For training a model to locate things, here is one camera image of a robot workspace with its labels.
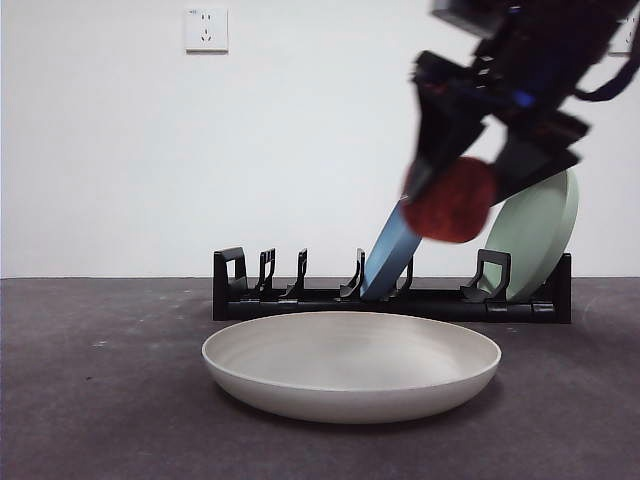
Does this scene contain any pale yellow plate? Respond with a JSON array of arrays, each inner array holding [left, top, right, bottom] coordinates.
[[201, 311, 503, 425]]

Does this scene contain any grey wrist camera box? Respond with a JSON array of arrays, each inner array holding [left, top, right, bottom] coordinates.
[[432, 0, 501, 37]]

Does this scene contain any black plate rack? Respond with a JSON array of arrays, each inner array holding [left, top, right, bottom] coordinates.
[[212, 246, 573, 324]]

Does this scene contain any blue plate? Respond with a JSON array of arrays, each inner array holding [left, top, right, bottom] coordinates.
[[360, 198, 426, 302]]

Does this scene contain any white wall socket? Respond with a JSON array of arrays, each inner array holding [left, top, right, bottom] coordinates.
[[609, 18, 640, 56], [185, 7, 230, 55]]

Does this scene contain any green plate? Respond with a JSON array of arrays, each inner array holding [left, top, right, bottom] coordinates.
[[483, 169, 580, 304]]

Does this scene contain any red apple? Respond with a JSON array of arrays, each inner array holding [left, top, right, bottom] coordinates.
[[402, 156, 500, 245]]

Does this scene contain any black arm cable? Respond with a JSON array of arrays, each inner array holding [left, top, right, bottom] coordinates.
[[573, 49, 640, 103]]

